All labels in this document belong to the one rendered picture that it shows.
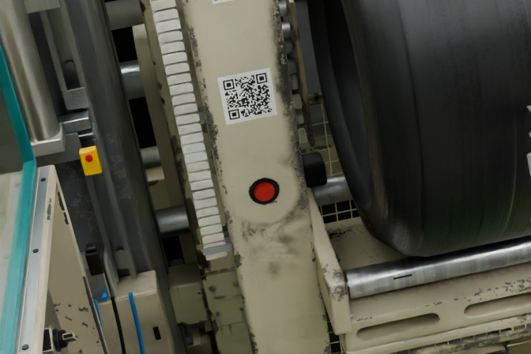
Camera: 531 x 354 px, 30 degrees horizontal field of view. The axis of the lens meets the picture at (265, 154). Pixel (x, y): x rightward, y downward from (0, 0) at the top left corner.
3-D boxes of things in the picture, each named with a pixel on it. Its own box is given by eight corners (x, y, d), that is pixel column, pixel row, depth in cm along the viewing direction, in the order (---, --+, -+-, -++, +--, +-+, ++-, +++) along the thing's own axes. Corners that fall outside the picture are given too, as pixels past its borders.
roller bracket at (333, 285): (335, 338, 149) (328, 286, 144) (291, 204, 184) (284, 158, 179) (356, 333, 149) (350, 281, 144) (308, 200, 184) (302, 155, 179)
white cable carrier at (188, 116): (206, 261, 154) (142, -32, 131) (203, 243, 158) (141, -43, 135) (234, 255, 154) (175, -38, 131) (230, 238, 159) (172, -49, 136)
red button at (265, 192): (256, 203, 149) (253, 186, 147) (254, 197, 150) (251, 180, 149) (276, 199, 149) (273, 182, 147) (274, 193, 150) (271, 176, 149)
